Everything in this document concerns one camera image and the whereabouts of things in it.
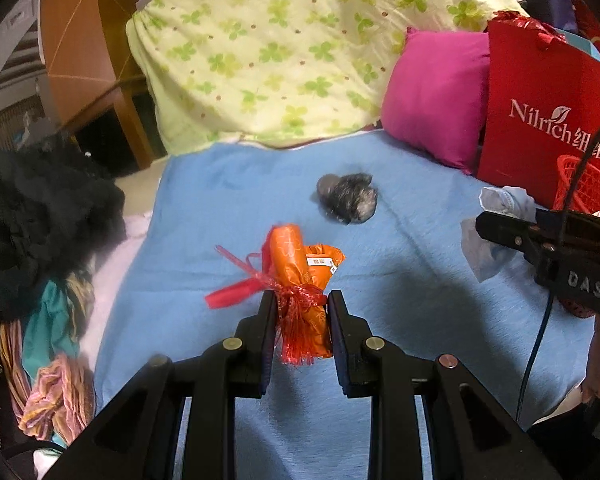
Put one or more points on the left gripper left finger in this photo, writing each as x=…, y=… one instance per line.
x=253, y=365

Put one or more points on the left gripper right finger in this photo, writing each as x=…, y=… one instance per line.
x=349, y=334

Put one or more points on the red plastic mesh basket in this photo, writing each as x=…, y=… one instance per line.
x=587, y=196

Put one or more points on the orange plastic wrapper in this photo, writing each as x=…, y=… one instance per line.
x=301, y=274

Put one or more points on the white tissue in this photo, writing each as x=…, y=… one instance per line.
x=485, y=246

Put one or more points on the grey black plastic bag wad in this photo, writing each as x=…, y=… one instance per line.
x=351, y=198

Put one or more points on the light blue blanket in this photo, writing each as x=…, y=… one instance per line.
x=463, y=369

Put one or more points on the red Nilrich shopping bag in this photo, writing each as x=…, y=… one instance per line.
x=544, y=102

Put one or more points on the colourful clothes heap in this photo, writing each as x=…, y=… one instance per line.
x=49, y=383

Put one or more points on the magenta pillow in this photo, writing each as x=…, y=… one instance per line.
x=436, y=96

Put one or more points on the red crumpled plastic bag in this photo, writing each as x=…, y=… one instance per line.
x=517, y=19

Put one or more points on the black clothes pile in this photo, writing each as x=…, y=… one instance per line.
x=57, y=209

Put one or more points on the green clover quilt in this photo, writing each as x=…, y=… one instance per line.
x=279, y=73

